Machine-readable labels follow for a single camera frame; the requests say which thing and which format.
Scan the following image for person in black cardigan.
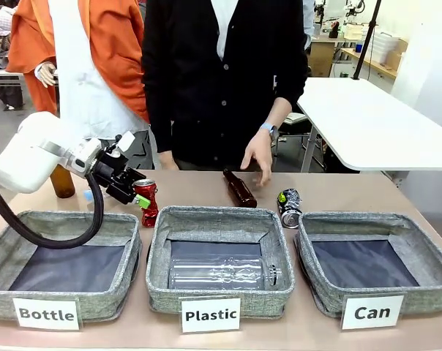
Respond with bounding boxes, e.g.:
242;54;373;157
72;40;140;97
141;0;310;172

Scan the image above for white side table top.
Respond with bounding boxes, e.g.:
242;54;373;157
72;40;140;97
296;76;442;173

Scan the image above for white Can label card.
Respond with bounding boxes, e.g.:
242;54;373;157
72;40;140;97
340;293;406;331

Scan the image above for person in orange robe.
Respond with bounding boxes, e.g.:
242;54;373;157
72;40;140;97
5;0;151;125

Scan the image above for cardboard box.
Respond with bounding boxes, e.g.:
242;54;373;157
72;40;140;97
388;37;409;71

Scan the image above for person's white shirt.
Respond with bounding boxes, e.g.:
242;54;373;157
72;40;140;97
209;0;237;61

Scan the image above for grey fabric basket labelled Can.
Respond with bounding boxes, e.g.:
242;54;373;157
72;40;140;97
295;211;442;319

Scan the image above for clear plastic bottle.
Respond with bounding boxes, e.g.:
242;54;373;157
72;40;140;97
168;256;284;292

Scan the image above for grey fabric basket labelled Plastic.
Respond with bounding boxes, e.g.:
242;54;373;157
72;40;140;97
145;205;296;320

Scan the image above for white cloth sash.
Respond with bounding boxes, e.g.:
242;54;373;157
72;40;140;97
46;0;151;140

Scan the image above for wristwatch with light blue strap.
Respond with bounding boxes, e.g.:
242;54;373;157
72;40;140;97
260;121;281;144

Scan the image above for grey fabric basket labelled Bottle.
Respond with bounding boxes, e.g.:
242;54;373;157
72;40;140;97
0;209;142;323

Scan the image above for stacked clear plastic boxes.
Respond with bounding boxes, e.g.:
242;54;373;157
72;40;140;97
368;30;398;56

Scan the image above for white Bottle label card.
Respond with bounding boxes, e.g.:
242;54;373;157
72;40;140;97
12;296;83;331

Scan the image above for white Plastic label card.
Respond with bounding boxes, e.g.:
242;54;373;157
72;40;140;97
179;297;242;334

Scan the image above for crushed red can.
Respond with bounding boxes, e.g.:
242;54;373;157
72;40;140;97
132;178;160;229

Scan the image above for white mannequin hand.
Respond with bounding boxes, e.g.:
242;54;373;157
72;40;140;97
34;61;58;88

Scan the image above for black corrugated cable hose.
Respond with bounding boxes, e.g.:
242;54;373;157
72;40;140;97
0;170;105;250

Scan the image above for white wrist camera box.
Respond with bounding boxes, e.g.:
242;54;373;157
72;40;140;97
115;131;136;151

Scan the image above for black tripod pole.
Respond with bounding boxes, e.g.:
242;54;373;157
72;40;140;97
352;0;383;81

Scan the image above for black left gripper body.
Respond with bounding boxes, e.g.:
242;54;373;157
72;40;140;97
94;148;135;205

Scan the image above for wooden background desk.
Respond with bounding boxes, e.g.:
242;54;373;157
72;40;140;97
339;47;398;80

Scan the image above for brown glass bottle without neck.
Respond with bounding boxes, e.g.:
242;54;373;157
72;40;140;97
49;166;77;200

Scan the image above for crushed black green can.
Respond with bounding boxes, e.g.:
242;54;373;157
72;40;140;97
277;188;304;230

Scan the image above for brown glass bottle with neck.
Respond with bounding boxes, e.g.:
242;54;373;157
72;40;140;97
222;167;258;209

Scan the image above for grey side table leg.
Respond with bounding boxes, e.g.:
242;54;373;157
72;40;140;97
300;120;319;173

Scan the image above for person's left hand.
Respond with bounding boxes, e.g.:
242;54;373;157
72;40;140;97
239;127;274;188

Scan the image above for person's right hand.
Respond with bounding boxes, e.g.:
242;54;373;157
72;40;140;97
158;150;179;171

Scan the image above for person's left forearm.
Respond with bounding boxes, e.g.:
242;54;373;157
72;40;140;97
259;95;293;132

